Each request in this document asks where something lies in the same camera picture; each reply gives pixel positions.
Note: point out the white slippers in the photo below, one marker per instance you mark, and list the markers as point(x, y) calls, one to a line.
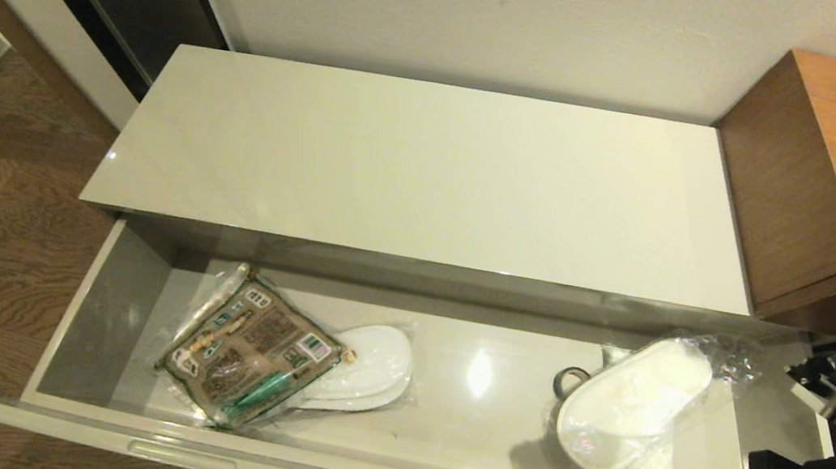
point(375, 363)
point(631, 404)

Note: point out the black tape roll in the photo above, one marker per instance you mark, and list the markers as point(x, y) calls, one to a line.
point(559, 381)

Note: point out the brown grain package green print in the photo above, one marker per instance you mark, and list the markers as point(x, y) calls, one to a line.
point(254, 351)

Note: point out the glossy white drawer cabinet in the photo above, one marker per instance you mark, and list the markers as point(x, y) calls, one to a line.
point(435, 171)

